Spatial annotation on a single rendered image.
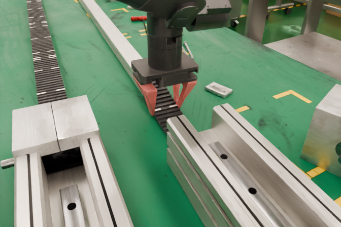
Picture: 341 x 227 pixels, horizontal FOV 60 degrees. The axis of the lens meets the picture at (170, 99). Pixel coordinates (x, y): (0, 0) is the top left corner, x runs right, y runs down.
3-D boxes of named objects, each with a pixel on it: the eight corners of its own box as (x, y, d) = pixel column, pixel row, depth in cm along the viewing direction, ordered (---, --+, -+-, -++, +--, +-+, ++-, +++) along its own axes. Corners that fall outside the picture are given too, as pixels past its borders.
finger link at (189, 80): (196, 114, 55) (199, 69, 50) (160, 124, 53) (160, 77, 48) (179, 97, 60) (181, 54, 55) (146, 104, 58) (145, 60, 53)
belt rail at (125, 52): (73, -7, 136) (72, -14, 134) (82, -8, 137) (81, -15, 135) (142, 95, 62) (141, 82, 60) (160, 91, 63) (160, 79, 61)
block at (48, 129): (12, 165, 45) (-8, 113, 40) (95, 143, 49) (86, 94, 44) (11, 212, 38) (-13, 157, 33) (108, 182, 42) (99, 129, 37)
